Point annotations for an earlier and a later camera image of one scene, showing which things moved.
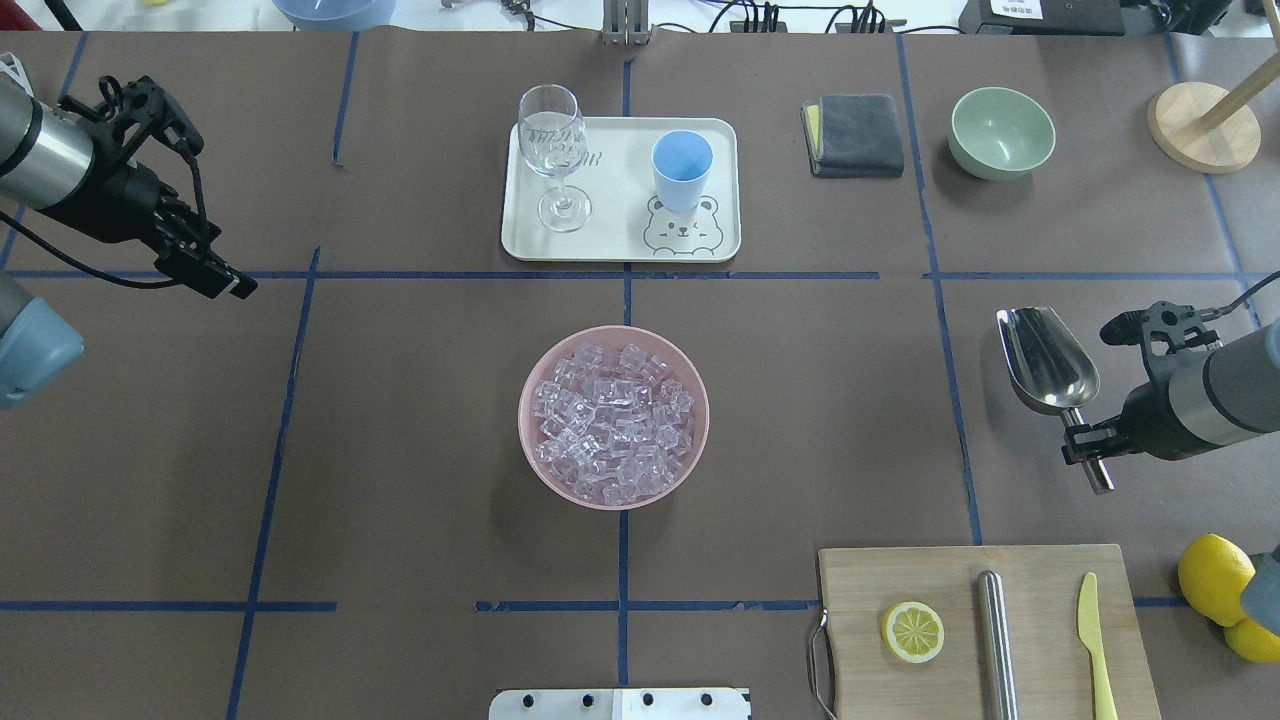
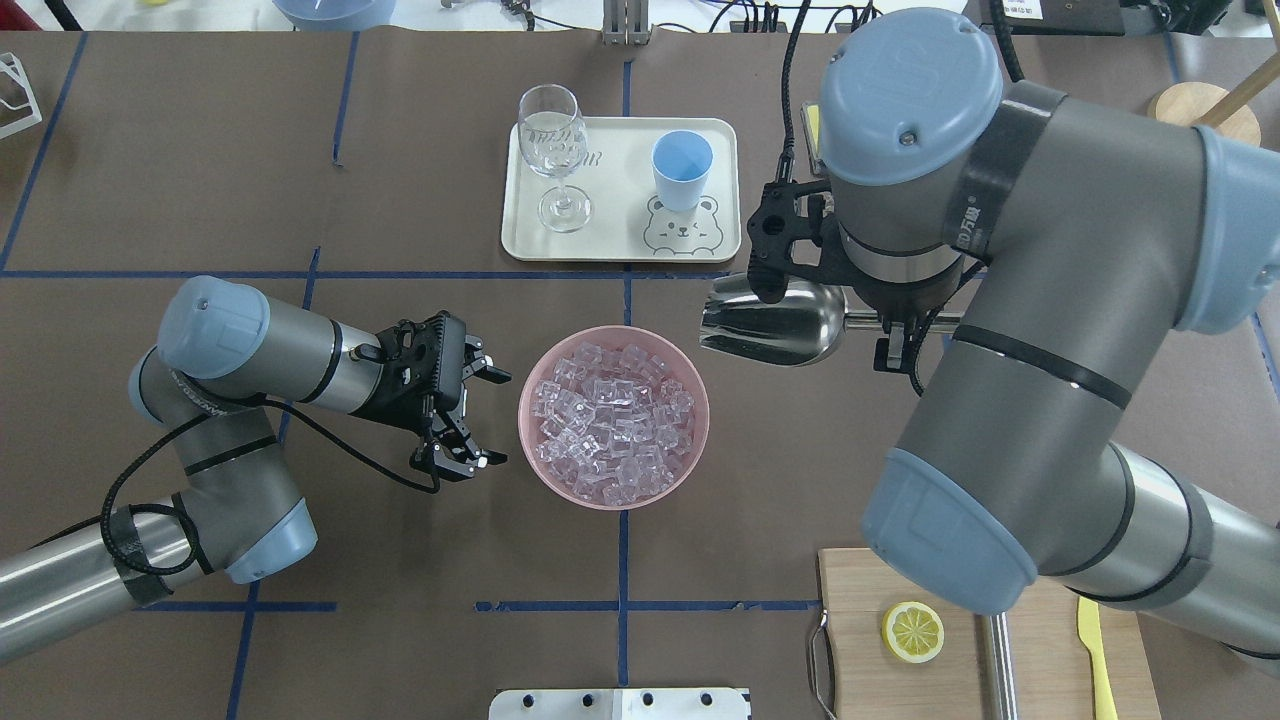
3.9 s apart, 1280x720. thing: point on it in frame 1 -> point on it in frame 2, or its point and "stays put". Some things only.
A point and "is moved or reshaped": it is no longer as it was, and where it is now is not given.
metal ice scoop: x=1050 y=371 is moved or reshaped
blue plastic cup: x=682 y=160 stays put
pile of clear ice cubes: x=610 y=426 stays put
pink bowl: x=683 y=372 stays put
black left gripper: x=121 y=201 -> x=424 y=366
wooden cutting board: x=1040 y=588 stays put
